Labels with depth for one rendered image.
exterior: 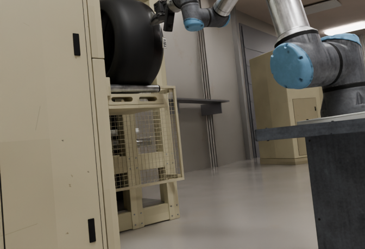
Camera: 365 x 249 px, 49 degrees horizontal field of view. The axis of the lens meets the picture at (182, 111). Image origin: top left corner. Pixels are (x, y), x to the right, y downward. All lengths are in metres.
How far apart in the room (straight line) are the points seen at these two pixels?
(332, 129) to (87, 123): 0.78
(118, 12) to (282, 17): 1.07
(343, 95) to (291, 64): 0.23
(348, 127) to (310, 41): 0.30
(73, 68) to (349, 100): 0.92
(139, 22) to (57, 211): 1.21
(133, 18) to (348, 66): 1.19
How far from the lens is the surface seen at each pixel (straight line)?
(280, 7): 1.42
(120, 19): 2.20
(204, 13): 1.96
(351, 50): 1.48
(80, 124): 1.37
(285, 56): 1.34
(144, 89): 2.27
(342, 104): 1.45
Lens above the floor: 0.59
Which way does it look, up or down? 4 degrees up
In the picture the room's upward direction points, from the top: 6 degrees counter-clockwise
